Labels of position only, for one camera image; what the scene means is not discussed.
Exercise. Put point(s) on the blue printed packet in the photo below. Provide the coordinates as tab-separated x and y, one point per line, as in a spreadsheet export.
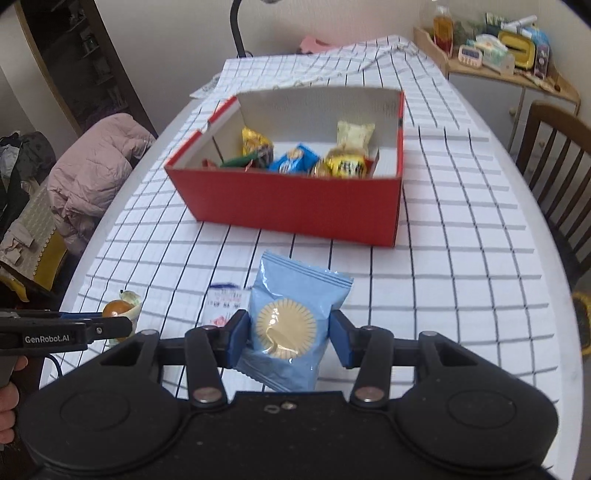
541	50

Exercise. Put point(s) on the green cracker packet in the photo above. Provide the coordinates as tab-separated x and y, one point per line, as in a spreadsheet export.
238	160

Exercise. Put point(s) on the black gooseneck lamp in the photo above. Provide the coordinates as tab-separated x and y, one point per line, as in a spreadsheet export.
236	27

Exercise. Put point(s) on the wooden chair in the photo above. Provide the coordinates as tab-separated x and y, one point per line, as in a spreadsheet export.
535	147

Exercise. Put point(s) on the bottle with orange liquid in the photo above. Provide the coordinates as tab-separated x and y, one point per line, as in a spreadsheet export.
443	27

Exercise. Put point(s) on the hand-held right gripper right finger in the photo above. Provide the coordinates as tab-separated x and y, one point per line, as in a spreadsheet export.
340	339

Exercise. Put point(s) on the red cardboard box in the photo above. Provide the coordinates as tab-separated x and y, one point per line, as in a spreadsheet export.
286	207

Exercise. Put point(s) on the yellow cushion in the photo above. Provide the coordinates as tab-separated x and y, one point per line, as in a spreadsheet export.
582	323

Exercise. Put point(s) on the pale yellow snack packet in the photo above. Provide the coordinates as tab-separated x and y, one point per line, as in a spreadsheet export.
354	136

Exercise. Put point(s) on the wooden corner shelf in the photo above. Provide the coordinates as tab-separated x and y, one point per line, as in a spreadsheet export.
545	90

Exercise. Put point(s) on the braised egg packet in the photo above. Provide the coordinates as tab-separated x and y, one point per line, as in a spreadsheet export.
117	307

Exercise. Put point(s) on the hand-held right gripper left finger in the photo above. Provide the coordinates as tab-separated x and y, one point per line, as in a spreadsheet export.
240	339

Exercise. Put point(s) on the white cabinet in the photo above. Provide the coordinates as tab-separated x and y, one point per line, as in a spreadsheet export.
485	106

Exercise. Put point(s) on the dark wooden cabinet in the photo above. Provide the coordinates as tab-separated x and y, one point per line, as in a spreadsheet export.
92	69

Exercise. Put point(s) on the dark clothes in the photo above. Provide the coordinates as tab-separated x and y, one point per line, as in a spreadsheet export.
23	161

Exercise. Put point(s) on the yellow triangular snack packet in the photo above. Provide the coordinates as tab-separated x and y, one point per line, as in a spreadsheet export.
255	143

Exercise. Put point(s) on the white grid tablecloth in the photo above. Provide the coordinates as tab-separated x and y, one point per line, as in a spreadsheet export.
461	230

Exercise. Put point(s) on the person's left hand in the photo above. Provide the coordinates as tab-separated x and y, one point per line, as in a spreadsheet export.
8	410

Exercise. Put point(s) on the white snack packet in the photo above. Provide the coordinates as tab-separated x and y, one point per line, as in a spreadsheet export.
221	309

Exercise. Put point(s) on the light blue biscuit packet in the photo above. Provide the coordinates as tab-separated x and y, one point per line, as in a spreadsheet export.
295	295

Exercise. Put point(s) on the blue cookie packet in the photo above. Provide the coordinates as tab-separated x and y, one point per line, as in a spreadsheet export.
295	159

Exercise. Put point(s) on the yellow chair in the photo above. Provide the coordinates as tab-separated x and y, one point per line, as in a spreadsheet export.
46	267

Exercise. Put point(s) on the yellow tin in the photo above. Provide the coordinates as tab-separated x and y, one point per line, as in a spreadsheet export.
517	48

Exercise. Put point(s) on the pink padded jacket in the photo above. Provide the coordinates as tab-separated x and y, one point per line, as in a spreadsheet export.
92	175

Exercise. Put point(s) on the white printed paper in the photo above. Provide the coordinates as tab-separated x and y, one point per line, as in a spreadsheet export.
205	87

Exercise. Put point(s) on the round brown pastry packet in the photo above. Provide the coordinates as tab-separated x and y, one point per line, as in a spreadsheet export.
344	166

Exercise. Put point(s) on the beige cloth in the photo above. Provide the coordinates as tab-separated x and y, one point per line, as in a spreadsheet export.
16	242

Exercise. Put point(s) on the white timer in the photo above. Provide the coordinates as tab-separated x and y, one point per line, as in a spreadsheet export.
469	55

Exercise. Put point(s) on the white tissue pack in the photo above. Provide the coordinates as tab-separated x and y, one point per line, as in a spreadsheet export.
494	53

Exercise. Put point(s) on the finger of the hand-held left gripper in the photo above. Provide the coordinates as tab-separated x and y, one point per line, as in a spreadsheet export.
83	315
111	328

